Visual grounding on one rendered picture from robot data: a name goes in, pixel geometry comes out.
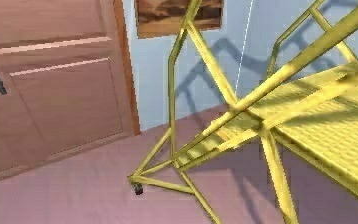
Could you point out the brown wooden room door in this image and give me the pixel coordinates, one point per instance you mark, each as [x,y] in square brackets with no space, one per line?
[60,86]

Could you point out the yellow metal wheeled cart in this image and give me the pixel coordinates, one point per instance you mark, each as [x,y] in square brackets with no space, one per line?
[320,120]

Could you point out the brown framed wall picture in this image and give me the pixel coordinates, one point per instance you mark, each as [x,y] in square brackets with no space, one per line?
[173,16]

